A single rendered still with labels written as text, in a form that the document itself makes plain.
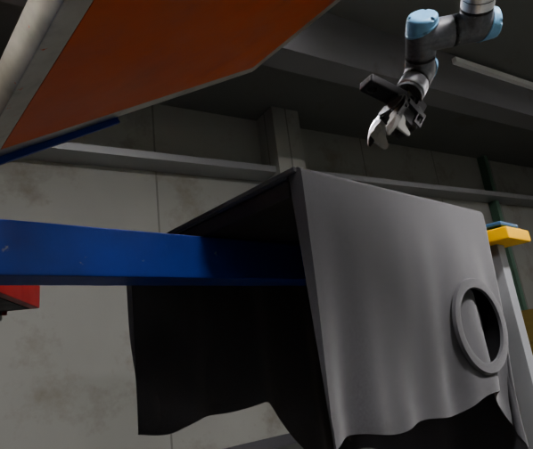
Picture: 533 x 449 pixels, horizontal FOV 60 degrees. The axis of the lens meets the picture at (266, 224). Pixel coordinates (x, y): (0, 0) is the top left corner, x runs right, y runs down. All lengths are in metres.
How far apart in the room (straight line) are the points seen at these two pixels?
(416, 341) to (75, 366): 3.05
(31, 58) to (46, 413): 3.04
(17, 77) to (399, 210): 0.52
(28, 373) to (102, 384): 0.48
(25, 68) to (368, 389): 0.55
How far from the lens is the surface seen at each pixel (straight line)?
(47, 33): 0.58
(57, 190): 3.75
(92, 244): 0.57
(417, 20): 1.24
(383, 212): 0.62
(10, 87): 0.69
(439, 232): 0.74
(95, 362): 3.54
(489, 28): 1.30
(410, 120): 1.16
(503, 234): 1.11
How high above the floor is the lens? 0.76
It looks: 15 degrees up
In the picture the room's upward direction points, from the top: 7 degrees counter-clockwise
